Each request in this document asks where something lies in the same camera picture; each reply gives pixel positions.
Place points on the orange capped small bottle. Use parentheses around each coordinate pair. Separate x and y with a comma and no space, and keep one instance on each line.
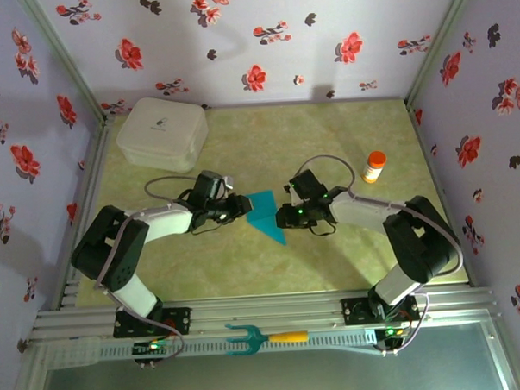
(374,166)

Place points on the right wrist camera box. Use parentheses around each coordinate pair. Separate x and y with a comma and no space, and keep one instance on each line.
(292,194)

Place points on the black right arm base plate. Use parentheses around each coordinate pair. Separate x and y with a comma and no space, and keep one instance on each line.
(353,312)

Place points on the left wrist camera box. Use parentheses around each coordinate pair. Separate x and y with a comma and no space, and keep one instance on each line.
(229,182)

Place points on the grey metal panel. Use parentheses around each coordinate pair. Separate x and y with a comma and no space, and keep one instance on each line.
(268,380)

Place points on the aluminium frame rail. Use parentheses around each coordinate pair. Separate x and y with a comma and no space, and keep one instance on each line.
(265,309)

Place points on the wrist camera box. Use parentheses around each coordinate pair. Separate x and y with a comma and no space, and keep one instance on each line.
(229,182)
(292,194)

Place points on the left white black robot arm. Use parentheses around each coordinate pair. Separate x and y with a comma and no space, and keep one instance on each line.
(111,253)

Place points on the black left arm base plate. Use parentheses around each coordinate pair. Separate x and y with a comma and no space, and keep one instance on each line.
(179,317)

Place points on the aluminium side rail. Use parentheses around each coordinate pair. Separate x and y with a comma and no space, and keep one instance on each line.
(94,167)

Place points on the blue square paper sheet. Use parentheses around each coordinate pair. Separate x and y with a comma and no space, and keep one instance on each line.
(265,212)

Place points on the white plastic lidded box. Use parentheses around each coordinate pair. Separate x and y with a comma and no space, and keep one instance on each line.
(162,132)

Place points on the aluminium corner post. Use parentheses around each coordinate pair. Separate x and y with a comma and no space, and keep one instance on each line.
(62,52)
(440,36)

